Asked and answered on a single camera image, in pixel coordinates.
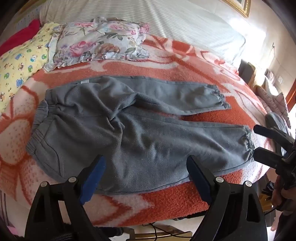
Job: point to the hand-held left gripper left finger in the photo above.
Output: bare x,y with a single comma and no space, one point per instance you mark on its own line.
94,180

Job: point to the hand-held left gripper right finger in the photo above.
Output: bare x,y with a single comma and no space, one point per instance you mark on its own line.
196,173

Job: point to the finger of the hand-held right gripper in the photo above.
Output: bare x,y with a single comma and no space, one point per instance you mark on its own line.
266,157
268,133

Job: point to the grey pants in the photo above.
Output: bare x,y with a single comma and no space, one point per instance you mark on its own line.
138,129

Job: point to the person's right hand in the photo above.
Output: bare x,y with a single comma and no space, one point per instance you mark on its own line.
276,194

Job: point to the grey shiny bag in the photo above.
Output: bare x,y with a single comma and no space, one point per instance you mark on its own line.
275,120

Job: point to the plaid cushion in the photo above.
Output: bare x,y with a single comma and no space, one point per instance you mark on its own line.
275,99

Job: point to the orange white floral blanket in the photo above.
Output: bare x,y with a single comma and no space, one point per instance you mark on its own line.
175,204

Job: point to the wooden chair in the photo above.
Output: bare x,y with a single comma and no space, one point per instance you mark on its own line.
247,71

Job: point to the gold framed picture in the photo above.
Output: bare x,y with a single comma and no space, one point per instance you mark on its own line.
240,5

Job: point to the yellow cartoon print cloth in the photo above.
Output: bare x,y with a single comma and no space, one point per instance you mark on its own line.
20,67

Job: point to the floral ruffled pillow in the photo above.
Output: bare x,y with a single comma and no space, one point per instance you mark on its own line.
97,41

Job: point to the white striped quilt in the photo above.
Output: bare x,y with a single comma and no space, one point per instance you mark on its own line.
161,18

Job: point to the red cloth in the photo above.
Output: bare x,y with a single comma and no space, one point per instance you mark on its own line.
20,34

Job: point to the red-brown wooden door frame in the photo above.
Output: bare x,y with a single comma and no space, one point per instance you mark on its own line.
291,97

